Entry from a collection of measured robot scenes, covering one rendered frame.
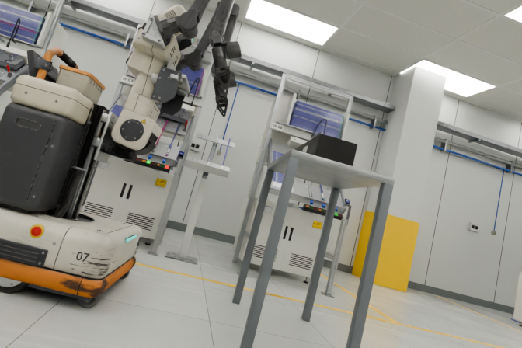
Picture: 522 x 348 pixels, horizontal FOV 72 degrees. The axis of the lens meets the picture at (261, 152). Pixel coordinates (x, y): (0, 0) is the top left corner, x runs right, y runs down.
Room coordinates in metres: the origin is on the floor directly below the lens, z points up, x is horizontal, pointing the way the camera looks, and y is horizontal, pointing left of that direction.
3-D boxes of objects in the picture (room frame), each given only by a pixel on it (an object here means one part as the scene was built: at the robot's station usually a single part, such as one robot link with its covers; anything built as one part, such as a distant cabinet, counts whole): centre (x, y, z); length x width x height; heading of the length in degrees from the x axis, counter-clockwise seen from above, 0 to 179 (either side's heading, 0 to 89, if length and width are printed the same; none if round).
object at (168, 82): (1.73, 0.52, 0.99); 0.28 x 0.16 x 0.22; 5
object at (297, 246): (3.44, -0.42, 0.65); 1.01 x 0.73 x 1.29; 9
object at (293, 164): (1.80, -0.31, 0.40); 0.70 x 0.45 x 0.80; 5
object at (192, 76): (3.27, 0.98, 1.52); 0.51 x 0.13 x 0.27; 99
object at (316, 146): (1.80, -0.29, 0.86); 0.57 x 0.17 x 0.11; 5
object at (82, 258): (1.71, 0.81, 0.16); 0.67 x 0.64 x 0.25; 95
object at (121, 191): (3.38, 1.06, 0.31); 0.70 x 0.65 x 0.62; 99
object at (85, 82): (1.70, 0.92, 0.87); 0.23 x 0.15 x 0.11; 5
